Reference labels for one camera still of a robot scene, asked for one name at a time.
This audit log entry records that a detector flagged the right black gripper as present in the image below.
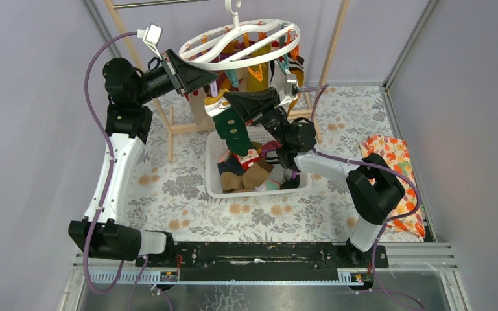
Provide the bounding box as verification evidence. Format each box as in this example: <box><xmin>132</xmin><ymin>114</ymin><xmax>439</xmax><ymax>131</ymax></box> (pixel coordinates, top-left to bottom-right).
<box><xmin>224</xmin><ymin>87</ymin><xmax>290</xmax><ymax>146</ymax></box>

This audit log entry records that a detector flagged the lilac clothespin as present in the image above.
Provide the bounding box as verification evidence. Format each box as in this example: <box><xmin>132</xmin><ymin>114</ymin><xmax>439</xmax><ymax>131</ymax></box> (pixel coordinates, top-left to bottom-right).
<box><xmin>209</xmin><ymin>81</ymin><xmax>219</xmax><ymax>98</ymax></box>

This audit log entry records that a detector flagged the teal clothespin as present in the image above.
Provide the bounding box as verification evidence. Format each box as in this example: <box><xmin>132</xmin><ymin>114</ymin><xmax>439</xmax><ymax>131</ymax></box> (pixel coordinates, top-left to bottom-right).
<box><xmin>224</xmin><ymin>69</ymin><xmax>239</xmax><ymax>88</ymax></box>

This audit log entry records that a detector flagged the beige tan sock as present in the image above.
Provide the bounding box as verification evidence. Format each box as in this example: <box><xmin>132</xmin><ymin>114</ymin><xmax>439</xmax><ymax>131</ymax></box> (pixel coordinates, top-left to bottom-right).
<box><xmin>187</xmin><ymin>91</ymin><xmax>215</xmax><ymax>130</ymax></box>

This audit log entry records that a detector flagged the dark green sock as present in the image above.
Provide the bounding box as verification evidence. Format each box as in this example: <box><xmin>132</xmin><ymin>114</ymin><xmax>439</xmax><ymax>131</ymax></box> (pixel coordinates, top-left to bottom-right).
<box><xmin>204</xmin><ymin>89</ymin><xmax>252</xmax><ymax>156</ymax></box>

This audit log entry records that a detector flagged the white round clip hanger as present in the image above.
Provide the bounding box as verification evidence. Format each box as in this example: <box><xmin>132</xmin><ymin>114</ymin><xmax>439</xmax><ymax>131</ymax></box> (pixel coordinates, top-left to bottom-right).
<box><xmin>178</xmin><ymin>1</ymin><xmax>301</xmax><ymax>71</ymax></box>

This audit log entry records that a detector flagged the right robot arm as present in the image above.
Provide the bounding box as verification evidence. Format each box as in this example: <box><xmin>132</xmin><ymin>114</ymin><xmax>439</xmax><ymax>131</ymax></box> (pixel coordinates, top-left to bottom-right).
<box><xmin>224</xmin><ymin>87</ymin><xmax>406</xmax><ymax>267</ymax></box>

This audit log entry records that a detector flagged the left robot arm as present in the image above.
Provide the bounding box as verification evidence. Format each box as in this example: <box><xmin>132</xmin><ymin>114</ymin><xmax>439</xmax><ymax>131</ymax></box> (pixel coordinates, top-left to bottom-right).
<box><xmin>68</xmin><ymin>49</ymin><xmax>219</xmax><ymax>266</ymax></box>

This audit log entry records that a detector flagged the yellow hanging sock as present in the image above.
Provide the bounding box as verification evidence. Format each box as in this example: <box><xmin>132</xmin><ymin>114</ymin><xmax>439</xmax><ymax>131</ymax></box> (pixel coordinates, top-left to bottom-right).
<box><xmin>246</xmin><ymin>44</ymin><xmax>271</xmax><ymax>93</ymax></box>

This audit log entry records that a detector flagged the white hanging sock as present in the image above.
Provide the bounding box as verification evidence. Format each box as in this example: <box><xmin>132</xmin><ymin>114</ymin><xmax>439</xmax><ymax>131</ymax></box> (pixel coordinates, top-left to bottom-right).
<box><xmin>270</xmin><ymin>60</ymin><xmax>287</xmax><ymax>93</ymax></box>

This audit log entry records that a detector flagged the wooden drying rack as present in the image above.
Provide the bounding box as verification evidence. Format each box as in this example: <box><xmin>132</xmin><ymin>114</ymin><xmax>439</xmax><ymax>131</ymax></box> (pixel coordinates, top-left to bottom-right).
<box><xmin>104</xmin><ymin>0</ymin><xmax>350</xmax><ymax>162</ymax></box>

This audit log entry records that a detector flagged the mustard hanging sock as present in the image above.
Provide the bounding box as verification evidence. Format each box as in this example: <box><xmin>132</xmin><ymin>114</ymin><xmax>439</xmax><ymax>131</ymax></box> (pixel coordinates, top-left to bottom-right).
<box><xmin>287</xmin><ymin>54</ymin><xmax>305</xmax><ymax>87</ymax></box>

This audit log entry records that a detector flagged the white plastic basket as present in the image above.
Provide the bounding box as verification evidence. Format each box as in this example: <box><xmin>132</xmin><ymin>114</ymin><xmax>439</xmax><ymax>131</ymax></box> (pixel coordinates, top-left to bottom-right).
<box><xmin>205</xmin><ymin>131</ymin><xmax>313</xmax><ymax>198</ymax></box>

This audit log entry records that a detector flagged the navy sock in basket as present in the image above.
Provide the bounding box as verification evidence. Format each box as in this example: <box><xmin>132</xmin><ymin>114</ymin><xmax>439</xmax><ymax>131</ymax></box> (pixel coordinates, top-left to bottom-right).
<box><xmin>217</xmin><ymin>155</ymin><xmax>245</xmax><ymax>176</ymax></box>

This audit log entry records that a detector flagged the brown sock in basket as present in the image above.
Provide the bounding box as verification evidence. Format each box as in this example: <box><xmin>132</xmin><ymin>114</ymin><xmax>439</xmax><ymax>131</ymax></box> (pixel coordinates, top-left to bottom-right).
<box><xmin>220</xmin><ymin>161</ymin><xmax>274</xmax><ymax>193</ymax></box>

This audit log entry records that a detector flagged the floral table mat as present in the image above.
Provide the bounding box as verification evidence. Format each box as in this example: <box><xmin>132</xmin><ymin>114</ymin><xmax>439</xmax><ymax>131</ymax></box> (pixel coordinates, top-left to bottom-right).
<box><xmin>126</xmin><ymin>86</ymin><xmax>392</xmax><ymax>242</ymax></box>

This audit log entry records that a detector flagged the floral folded cloth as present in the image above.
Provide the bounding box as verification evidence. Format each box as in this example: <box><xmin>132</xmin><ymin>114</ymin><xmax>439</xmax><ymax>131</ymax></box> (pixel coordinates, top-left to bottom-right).
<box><xmin>359</xmin><ymin>134</ymin><xmax>425</xmax><ymax>240</ymax></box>

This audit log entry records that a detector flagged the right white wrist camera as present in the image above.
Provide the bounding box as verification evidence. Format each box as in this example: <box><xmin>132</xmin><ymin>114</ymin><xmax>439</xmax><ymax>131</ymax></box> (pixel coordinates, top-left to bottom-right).
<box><xmin>281</xmin><ymin>73</ymin><xmax>298</xmax><ymax>101</ymax></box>

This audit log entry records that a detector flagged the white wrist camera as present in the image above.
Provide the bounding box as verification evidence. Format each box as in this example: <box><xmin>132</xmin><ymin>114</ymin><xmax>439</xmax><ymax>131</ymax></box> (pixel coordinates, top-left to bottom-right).
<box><xmin>281</xmin><ymin>73</ymin><xmax>298</xmax><ymax>101</ymax></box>
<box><xmin>136</xmin><ymin>23</ymin><xmax>163</xmax><ymax>60</ymax></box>

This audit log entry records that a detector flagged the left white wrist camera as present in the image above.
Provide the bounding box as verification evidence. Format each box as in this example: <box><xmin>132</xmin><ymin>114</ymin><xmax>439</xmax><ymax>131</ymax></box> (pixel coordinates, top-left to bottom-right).
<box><xmin>136</xmin><ymin>23</ymin><xmax>163</xmax><ymax>60</ymax></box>

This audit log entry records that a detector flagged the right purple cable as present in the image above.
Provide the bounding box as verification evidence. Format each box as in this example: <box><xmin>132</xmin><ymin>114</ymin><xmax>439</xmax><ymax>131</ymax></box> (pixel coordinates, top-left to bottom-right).
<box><xmin>296</xmin><ymin>83</ymin><xmax>423</xmax><ymax>311</ymax></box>

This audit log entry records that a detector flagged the purple cable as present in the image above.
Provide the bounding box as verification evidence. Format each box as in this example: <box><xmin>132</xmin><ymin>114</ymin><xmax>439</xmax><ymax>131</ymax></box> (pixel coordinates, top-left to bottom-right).
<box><xmin>296</xmin><ymin>83</ymin><xmax>423</xmax><ymax>311</ymax></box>
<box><xmin>81</xmin><ymin>30</ymin><xmax>174</xmax><ymax>311</ymax></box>

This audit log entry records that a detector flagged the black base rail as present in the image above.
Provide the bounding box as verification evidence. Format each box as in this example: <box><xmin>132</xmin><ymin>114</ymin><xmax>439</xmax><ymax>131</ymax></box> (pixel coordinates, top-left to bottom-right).
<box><xmin>147</xmin><ymin>242</ymin><xmax>389</xmax><ymax>282</ymax></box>

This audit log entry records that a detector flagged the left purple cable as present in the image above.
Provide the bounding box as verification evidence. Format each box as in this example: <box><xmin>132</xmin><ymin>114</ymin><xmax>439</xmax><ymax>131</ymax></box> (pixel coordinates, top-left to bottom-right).
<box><xmin>81</xmin><ymin>30</ymin><xmax>174</xmax><ymax>311</ymax></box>

